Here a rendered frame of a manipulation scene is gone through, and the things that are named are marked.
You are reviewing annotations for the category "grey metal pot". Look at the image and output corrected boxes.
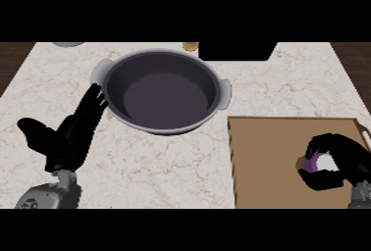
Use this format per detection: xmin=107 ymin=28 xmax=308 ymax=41
xmin=89 ymin=48 xmax=233 ymax=136

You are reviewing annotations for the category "brown wooden tray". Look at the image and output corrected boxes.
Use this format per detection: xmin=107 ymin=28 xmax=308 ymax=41
xmin=225 ymin=116 xmax=371 ymax=210

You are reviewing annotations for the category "grey round object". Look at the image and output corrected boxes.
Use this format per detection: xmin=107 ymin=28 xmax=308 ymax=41
xmin=50 ymin=42 xmax=85 ymax=48

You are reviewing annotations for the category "black appliance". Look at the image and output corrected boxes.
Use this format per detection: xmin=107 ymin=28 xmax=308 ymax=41
xmin=196 ymin=42 xmax=279 ymax=62

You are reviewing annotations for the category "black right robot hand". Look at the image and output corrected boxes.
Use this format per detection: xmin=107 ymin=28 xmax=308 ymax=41
xmin=296 ymin=132 xmax=371 ymax=192

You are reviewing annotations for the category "purple can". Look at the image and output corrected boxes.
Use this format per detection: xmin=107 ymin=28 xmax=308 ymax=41
xmin=295 ymin=152 xmax=339 ymax=175

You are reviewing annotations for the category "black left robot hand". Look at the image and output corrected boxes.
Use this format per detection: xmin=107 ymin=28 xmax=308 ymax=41
xmin=16 ymin=82 xmax=110 ymax=174

